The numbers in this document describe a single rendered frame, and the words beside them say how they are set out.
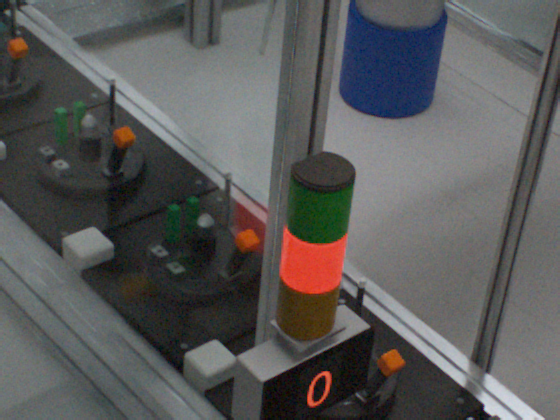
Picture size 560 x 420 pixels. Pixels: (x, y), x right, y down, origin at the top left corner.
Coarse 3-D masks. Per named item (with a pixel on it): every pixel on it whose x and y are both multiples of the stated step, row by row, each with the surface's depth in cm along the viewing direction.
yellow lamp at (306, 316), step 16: (288, 288) 105; (336, 288) 106; (288, 304) 106; (304, 304) 105; (320, 304) 106; (336, 304) 108; (288, 320) 107; (304, 320) 106; (320, 320) 107; (304, 336) 108; (320, 336) 108
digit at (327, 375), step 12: (324, 360) 110; (336, 360) 111; (300, 372) 109; (312, 372) 110; (324, 372) 111; (336, 372) 112; (300, 384) 110; (312, 384) 111; (324, 384) 112; (336, 384) 113; (300, 396) 111; (312, 396) 112; (324, 396) 113; (336, 396) 115; (300, 408) 112; (312, 408) 113
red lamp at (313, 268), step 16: (288, 240) 103; (288, 256) 104; (304, 256) 102; (320, 256) 102; (336, 256) 103; (288, 272) 104; (304, 272) 103; (320, 272) 103; (336, 272) 104; (304, 288) 104; (320, 288) 104
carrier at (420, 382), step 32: (416, 352) 151; (384, 384) 144; (416, 384) 147; (448, 384) 148; (320, 416) 139; (352, 416) 140; (384, 416) 143; (416, 416) 143; (448, 416) 144; (480, 416) 146
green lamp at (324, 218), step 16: (288, 192) 102; (304, 192) 99; (320, 192) 99; (336, 192) 99; (352, 192) 101; (288, 208) 102; (304, 208) 100; (320, 208) 99; (336, 208) 100; (288, 224) 102; (304, 224) 101; (320, 224) 100; (336, 224) 101; (304, 240) 102; (320, 240) 101; (336, 240) 102
